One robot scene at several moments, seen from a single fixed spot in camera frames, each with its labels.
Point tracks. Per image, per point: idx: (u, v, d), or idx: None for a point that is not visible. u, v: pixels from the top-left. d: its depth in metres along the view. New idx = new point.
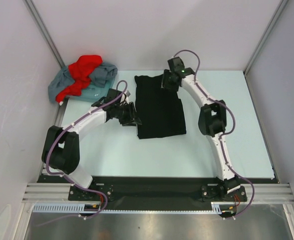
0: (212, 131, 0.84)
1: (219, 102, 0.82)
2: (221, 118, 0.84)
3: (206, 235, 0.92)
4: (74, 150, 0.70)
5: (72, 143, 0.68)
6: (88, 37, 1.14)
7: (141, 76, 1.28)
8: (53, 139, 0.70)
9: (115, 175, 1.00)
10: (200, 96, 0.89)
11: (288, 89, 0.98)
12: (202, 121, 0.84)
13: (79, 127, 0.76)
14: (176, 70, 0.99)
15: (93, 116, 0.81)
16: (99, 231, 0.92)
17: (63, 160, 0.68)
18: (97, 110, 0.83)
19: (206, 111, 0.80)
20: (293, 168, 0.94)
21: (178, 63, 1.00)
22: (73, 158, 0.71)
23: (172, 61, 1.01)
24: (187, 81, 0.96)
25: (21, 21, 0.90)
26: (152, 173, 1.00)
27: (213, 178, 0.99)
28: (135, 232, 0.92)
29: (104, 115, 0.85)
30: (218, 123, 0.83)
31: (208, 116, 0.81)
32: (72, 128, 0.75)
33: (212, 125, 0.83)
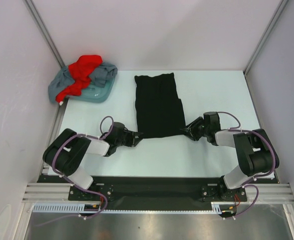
0: (258, 167, 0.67)
1: (254, 132, 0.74)
2: (268, 153, 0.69)
3: (206, 235, 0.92)
4: (80, 154, 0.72)
5: (81, 147, 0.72)
6: (88, 37, 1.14)
7: (141, 77, 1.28)
8: (65, 138, 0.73)
9: (115, 175, 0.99)
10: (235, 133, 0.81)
11: (289, 89, 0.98)
12: (241, 157, 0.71)
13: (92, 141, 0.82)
14: (210, 129, 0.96)
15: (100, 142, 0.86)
16: (99, 230, 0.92)
17: (65, 159, 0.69)
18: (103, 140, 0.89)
19: (241, 141, 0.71)
20: (293, 168, 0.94)
21: (215, 121, 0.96)
22: (74, 162, 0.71)
23: (209, 117, 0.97)
24: (220, 132, 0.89)
25: (21, 21, 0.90)
26: (152, 173, 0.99)
27: (213, 178, 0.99)
28: (136, 232, 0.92)
29: (107, 146, 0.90)
30: (265, 159, 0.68)
31: (247, 148, 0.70)
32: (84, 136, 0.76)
33: (257, 161, 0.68)
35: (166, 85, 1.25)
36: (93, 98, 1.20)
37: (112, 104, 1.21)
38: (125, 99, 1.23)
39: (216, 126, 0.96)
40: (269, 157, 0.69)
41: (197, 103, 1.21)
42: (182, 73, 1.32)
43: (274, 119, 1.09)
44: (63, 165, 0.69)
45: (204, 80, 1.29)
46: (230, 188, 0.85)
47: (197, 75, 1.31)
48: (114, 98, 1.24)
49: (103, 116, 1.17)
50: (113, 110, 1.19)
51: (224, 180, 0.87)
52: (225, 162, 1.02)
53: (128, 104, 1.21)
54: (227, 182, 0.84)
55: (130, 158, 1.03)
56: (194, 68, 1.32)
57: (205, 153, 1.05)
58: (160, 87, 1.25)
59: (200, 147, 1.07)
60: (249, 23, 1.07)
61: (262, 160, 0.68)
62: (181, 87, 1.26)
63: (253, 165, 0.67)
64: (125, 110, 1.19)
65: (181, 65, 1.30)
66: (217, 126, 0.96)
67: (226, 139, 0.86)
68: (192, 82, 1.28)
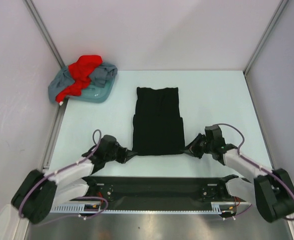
0: (280, 215, 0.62)
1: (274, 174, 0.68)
2: (288, 196, 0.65)
3: (206, 235, 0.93)
4: (48, 201, 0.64)
5: (49, 191, 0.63)
6: (87, 37, 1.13)
7: (143, 89, 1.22)
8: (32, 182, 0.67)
9: (115, 175, 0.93)
10: (251, 168, 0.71)
11: (289, 89, 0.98)
12: (260, 204, 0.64)
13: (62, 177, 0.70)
14: (215, 145, 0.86)
15: (80, 167, 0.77)
16: (99, 231, 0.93)
17: (31, 209, 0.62)
18: (84, 161, 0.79)
19: (264, 187, 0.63)
20: (293, 168, 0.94)
21: (218, 135, 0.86)
22: (44, 209, 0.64)
23: (211, 132, 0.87)
24: (228, 154, 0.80)
25: (21, 22, 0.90)
26: (152, 174, 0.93)
27: (213, 178, 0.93)
28: (136, 232, 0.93)
29: (92, 166, 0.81)
30: (286, 204, 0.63)
31: (269, 195, 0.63)
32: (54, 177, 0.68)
33: (278, 208, 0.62)
35: (168, 101, 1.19)
36: (93, 98, 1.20)
37: (112, 104, 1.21)
38: (125, 99, 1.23)
39: (221, 142, 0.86)
40: (290, 203, 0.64)
41: (197, 103, 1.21)
42: (182, 73, 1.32)
43: (274, 118, 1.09)
44: (31, 214, 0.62)
45: (204, 80, 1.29)
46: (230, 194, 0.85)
47: (197, 75, 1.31)
48: (114, 98, 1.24)
49: (104, 116, 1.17)
50: (114, 109, 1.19)
51: (226, 185, 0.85)
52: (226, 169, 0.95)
53: (129, 104, 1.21)
54: (229, 189, 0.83)
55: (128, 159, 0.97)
56: (194, 68, 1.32)
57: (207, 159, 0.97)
58: (162, 100, 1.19)
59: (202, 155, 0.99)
60: (249, 23, 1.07)
61: (283, 208, 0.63)
62: (181, 88, 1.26)
63: (276, 215, 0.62)
64: (124, 112, 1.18)
65: (181, 65, 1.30)
66: (221, 140, 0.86)
67: (235, 164, 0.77)
68: (193, 82, 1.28)
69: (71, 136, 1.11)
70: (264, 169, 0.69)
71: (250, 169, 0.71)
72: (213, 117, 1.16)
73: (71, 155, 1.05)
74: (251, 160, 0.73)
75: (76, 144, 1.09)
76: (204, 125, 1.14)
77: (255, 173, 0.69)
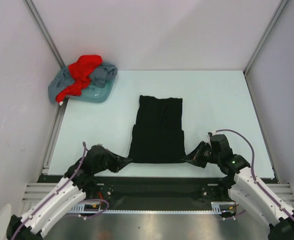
0: None
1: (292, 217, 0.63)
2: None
3: (206, 235, 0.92)
4: None
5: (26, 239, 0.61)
6: (88, 37, 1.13)
7: (144, 96, 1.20)
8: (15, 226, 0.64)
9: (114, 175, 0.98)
10: (270, 204, 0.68)
11: (290, 89, 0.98)
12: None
13: (37, 219, 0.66)
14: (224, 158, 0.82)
15: (60, 195, 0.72)
16: (99, 230, 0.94)
17: None
18: (66, 185, 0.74)
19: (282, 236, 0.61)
20: (293, 169, 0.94)
21: (225, 147, 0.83)
22: None
23: (219, 144, 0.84)
24: (244, 178, 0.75)
25: (21, 21, 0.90)
26: (151, 174, 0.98)
27: (213, 178, 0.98)
28: (136, 232, 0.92)
29: (74, 188, 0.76)
30: None
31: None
32: (29, 222, 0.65)
33: None
35: (171, 111, 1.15)
36: (93, 98, 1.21)
37: (113, 104, 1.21)
38: (126, 98, 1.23)
39: (228, 153, 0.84)
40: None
41: (197, 103, 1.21)
42: (182, 73, 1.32)
43: (274, 119, 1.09)
44: None
45: (204, 80, 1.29)
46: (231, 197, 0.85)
47: (197, 75, 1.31)
48: (115, 98, 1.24)
49: (103, 116, 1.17)
50: (114, 109, 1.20)
51: (228, 191, 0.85)
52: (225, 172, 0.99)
53: (130, 105, 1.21)
54: (231, 193, 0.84)
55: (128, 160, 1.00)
56: (194, 68, 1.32)
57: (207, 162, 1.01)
58: (164, 111, 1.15)
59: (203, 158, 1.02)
60: (249, 23, 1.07)
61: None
62: (181, 88, 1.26)
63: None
64: (125, 113, 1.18)
65: (181, 65, 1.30)
66: (229, 151, 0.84)
67: (251, 191, 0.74)
68: (193, 82, 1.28)
69: (72, 136, 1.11)
70: (286, 210, 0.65)
71: (270, 206, 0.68)
72: (214, 117, 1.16)
73: (71, 155, 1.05)
74: (272, 196, 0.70)
75: (76, 144, 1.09)
76: (204, 125, 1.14)
77: (276, 214, 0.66)
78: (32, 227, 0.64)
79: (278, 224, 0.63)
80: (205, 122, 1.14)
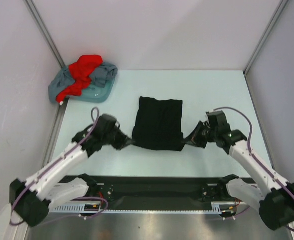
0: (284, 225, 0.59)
1: (286, 188, 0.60)
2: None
3: (206, 235, 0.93)
4: (39, 206, 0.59)
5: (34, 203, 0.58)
6: (88, 37, 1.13)
7: (145, 98, 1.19)
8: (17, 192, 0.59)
9: (115, 175, 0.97)
10: (262, 175, 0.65)
11: (290, 88, 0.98)
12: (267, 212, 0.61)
13: (43, 184, 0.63)
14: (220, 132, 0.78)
15: (68, 159, 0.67)
16: (99, 230, 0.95)
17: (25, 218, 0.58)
18: (73, 151, 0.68)
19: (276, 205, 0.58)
20: (293, 168, 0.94)
21: (222, 122, 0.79)
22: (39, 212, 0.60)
23: (215, 118, 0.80)
24: (238, 149, 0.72)
25: (21, 21, 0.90)
26: (149, 174, 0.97)
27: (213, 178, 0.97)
28: (136, 232, 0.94)
29: (83, 155, 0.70)
30: (292, 215, 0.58)
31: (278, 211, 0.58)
32: (35, 186, 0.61)
33: (283, 221, 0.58)
35: (171, 112, 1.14)
36: (93, 98, 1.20)
37: (112, 105, 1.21)
38: (125, 99, 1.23)
39: (225, 128, 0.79)
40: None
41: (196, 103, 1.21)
42: (182, 73, 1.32)
43: (274, 119, 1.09)
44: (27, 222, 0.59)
45: (204, 80, 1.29)
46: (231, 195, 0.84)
47: (197, 75, 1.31)
48: (115, 98, 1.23)
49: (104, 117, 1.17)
50: (114, 109, 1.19)
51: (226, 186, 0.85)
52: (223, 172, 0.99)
53: (130, 106, 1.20)
54: (229, 189, 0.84)
55: (128, 161, 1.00)
56: (194, 68, 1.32)
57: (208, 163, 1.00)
58: (164, 111, 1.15)
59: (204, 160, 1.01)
60: (249, 23, 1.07)
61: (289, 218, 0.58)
62: (181, 88, 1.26)
63: (279, 224, 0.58)
64: (124, 113, 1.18)
65: (181, 65, 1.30)
66: (226, 127, 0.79)
67: (245, 162, 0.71)
68: (192, 82, 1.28)
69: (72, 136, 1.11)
70: (280, 181, 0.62)
71: (263, 178, 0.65)
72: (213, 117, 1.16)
73: None
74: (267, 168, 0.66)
75: None
76: None
77: (268, 185, 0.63)
78: (37, 192, 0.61)
79: (269, 195, 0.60)
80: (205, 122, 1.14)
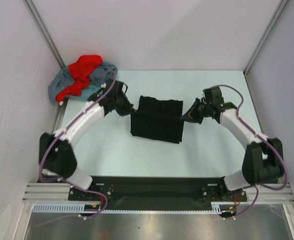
0: (261, 179, 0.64)
1: (267, 142, 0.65)
2: (275, 164, 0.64)
3: (206, 235, 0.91)
4: (69, 157, 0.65)
5: (67, 148, 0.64)
6: (88, 37, 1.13)
7: (146, 98, 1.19)
8: (47, 144, 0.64)
9: (115, 175, 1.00)
10: (245, 132, 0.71)
11: (289, 88, 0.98)
12: (247, 166, 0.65)
13: (72, 133, 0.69)
14: (214, 104, 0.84)
15: (89, 114, 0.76)
16: (99, 230, 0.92)
17: (59, 168, 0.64)
18: (92, 107, 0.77)
19: (255, 156, 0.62)
20: (293, 168, 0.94)
21: (217, 95, 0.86)
22: (70, 164, 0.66)
23: (210, 91, 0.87)
24: (227, 115, 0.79)
25: (21, 21, 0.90)
26: (151, 174, 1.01)
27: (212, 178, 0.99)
28: (136, 232, 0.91)
29: (100, 111, 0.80)
30: (270, 171, 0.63)
31: (258, 163, 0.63)
32: (65, 135, 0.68)
33: (262, 173, 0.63)
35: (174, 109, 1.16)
36: None
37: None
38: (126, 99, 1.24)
39: (219, 101, 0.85)
40: (276, 169, 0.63)
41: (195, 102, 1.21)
42: (182, 73, 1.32)
43: (274, 119, 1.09)
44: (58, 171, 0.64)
45: (204, 81, 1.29)
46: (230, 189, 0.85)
47: (197, 75, 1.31)
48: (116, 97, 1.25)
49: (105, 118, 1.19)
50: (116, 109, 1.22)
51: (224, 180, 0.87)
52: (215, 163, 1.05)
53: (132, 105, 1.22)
54: (227, 183, 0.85)
55: (130, 161, 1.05)
56: (194, 68, 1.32)
57: (207, 156, 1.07)
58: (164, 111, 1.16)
59: (202, 152, 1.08)
60: (248, 23, 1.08)
61: (268, 173, 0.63)
62: (181, 88, 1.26)
63: (256, 175, 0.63)
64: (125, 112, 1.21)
65: (181, 65, 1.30)
66: (220, 100, 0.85)
67: (232, 125, 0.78)
68: (193, 82, 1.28)
69: None
70: (260, 136, 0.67)
71: (246, 135, 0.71)
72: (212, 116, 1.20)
73: None
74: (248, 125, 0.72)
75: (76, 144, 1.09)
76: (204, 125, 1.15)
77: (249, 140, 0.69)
78: (68, 139, 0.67)
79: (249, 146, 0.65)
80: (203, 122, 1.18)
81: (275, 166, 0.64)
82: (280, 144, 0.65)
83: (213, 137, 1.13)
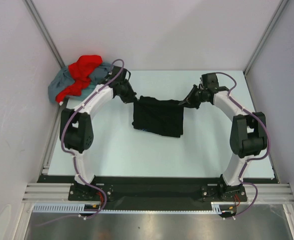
0: (247, 149, 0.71)
1: (254, 115, 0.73)
2: (259, 136, 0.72)
3: (206, 235, 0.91)
4: (88, 128, 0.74)
5: (86, 120, 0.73)
6: (88, 37, 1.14)
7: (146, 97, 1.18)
8: (67, 118, 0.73)
9: (115, 175, 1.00)
10: (234, 109, 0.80)
11: (289, 88, 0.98)
12: (234, 137, 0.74)
13: (89, 108, 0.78)
14: (209, 87, 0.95)
15: (101, 95, 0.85)
16: (99, 230, 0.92)
17: (78, 138, 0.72)
18: (104, 88, 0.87)
19: (239, 124, 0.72)
20: (293, 168, 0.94)
21: (212, 79, 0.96)
22: (88, 136, 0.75)
23: (206, 76, 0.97)
24: (219, 95, 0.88)
25: (21, 22, 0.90)
26: (152, 174, 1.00)
27: (214, 178, 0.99)
28: (136, 232, 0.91)
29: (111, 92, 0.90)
30: (257, 142, 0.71)
31: (242, 132, 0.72)
32: (83, 109, 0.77)
33: (247, 143, 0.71)
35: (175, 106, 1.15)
36: None
37: (114, 101, 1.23)
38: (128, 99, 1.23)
39: (214, 84, 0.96)
40: (260, 141, 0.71)
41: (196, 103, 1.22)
42: (182, 73, 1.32)
43: (274, 118, 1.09)
44: (78, 142, 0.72)
45: None
46: (230, 184, 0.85)
47: (197, 75, 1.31)
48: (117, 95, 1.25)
49: (106, 118, 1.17)
50: (116, 106, 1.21)
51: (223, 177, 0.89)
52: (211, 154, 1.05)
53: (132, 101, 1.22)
54: (226, 179, 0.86)
55: (131, 160, 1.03)
56: (194, 68, 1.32)
57: (205, 147, 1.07)
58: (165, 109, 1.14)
59: (202, 146, 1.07)
60: (248, 24, 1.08)
61: (252, 143, 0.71)
62: (181, 88, 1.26)
63: (241, 143, 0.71)
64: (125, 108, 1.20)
65: (181, 65, 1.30)
66: (215, 84, 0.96)
67: (224, 104, 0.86)
68: (192, 82, 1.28)
69: None
70: (247, 110, 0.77)
71: (235, 111, 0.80)
72: (212, 111, 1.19)
73: (71, 154, 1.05)
74: (237, 102, 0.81)
75: None
76: (205, 125, 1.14)
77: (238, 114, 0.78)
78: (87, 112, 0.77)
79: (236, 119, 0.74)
80: (203, 118, 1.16)
81: (259, 138, 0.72)
82: (264, 117, 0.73)
83: (211, 131, 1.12)
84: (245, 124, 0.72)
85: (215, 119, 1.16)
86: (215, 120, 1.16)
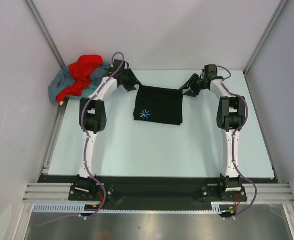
0: (228, 124, 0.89)
1: (236, 97, 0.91)
2: (239, 115, 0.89)
3: (206, 235, 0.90)
4: (102, 113, 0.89)
5: (100, 107, 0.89)
6: (88, 37, 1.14)
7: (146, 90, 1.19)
8: (83, 105, 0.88)
9: (114, 175, 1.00)
10: (223, 93, 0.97)
11: (288, 87, 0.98)
12: (218, 115, 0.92)
13: (101, 95, 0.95)
14: (208, 75, 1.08)
15: (108, 84, 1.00)
16: (99, 230, 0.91)
17: (95, 121, 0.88)
18: (110, 80, 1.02)
19: (223, 103, 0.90)
20: (293, 168, 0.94)
21: (212, 70, 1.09)
22: (103, 120, 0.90)
23: (207, 67, 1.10)
24: (214, 82, 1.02)
25: (21, 21, 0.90)
26: (151, 173, 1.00)
27: (213, 178, 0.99)
28: (136, 232, 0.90)
29: (115, 83, 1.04)
30: (236, 119, 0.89)
31: (224, 110, 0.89)
32: (96, 97, 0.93)
33: (228, 119, 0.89)
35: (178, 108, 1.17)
36: None
37: (114, 101, 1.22)
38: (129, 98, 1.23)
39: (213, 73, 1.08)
40: (239, 118, 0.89)
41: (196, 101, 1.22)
42: (182, 73, 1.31)
43: (274, 118, 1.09)
44: (95, 125, 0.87)
45: None
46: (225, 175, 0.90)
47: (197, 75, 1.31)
48: (120, 92, 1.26)
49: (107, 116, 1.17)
50: (116, 103, 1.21)
51: (223, 172, 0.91)
52: (208, 151, 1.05)
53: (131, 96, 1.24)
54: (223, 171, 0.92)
55: (131, 160, 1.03)
56: (194, 68, 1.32)
57: (205, 139, 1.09)
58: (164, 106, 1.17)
59: (201, 138, 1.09)
60: (248, 23, 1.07)
61: (232, 120, 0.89)
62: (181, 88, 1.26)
63: (223, 119, 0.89)
64: (125, 106, 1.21)
65: (181, 65, 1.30)
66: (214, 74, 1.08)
67: (218, 90, 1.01)
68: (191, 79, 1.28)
69: (72, 135, 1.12)
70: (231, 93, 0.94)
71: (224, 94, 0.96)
72: (211, 107, 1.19)
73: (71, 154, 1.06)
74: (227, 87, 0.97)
75: (76, 145, 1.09)
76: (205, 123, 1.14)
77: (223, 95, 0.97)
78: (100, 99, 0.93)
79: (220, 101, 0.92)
80: (203, 113, 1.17)
81: (238, 116, 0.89)
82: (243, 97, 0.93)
83: (209, 128, 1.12)
84: (228, 104, 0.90)
85: (212, 112, 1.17)
86: (213, 113, 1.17)
